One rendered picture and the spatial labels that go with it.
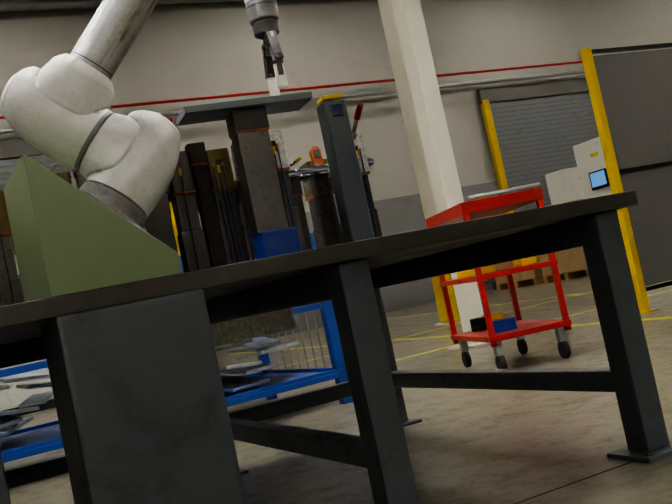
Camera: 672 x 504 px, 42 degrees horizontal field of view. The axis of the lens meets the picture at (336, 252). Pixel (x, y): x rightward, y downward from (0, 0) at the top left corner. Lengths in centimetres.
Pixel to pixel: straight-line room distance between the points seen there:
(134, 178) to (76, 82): 24
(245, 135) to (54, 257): 84
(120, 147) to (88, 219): 20
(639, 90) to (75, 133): 568
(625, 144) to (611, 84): 46
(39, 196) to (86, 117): 23
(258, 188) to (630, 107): 493
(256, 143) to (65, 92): 68
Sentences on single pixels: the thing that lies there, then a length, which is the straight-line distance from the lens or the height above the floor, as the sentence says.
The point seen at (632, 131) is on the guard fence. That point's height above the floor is 133.
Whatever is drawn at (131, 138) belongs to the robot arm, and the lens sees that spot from 194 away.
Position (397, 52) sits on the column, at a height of 314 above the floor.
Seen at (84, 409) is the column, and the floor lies 47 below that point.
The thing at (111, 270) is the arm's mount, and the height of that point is 73.
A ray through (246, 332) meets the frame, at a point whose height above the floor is 52.
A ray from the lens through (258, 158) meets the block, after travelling 244.
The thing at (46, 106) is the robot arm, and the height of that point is 110.
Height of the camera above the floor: 59
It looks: 3 degrees up
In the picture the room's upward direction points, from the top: 12 degrees counter-clockwise
